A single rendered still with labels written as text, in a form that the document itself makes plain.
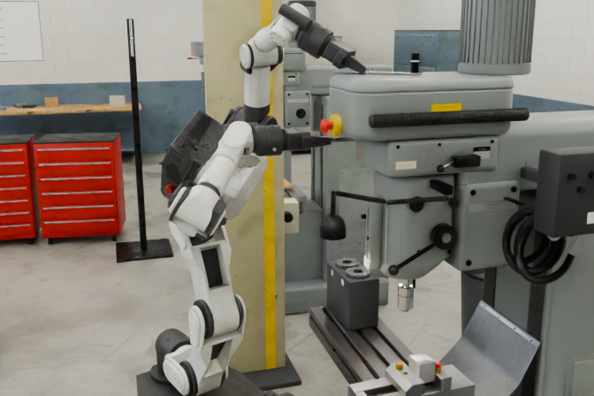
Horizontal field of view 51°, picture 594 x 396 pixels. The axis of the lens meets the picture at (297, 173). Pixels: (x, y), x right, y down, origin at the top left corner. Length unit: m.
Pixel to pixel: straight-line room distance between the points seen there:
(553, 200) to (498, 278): 0.61
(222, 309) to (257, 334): 1.52
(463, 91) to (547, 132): 0.31
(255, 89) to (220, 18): 1.28
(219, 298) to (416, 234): 0.85
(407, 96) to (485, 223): 0.45
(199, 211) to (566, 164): 0.90
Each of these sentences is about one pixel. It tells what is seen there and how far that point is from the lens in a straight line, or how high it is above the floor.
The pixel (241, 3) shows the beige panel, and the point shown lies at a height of 2.15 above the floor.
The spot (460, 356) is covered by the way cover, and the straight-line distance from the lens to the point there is 2.26.
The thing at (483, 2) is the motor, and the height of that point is 2.08.
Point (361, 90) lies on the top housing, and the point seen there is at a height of 1.86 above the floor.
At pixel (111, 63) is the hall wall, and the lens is 10.60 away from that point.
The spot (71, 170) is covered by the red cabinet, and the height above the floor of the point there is 0.74.
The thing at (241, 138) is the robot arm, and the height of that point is 1.72.
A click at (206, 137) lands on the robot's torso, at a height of 1.67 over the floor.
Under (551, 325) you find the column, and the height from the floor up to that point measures 1.16.
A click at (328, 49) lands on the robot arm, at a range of 1.78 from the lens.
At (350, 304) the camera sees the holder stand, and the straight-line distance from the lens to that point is 2.30.
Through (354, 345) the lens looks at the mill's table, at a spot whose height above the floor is 0.94.
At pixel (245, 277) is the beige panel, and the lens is 3.64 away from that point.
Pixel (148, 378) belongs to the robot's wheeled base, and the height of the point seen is 0.57.
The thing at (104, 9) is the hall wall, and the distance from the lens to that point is 10.59.
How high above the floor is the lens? 2.01
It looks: 13 degrees down
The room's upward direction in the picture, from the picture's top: straight up
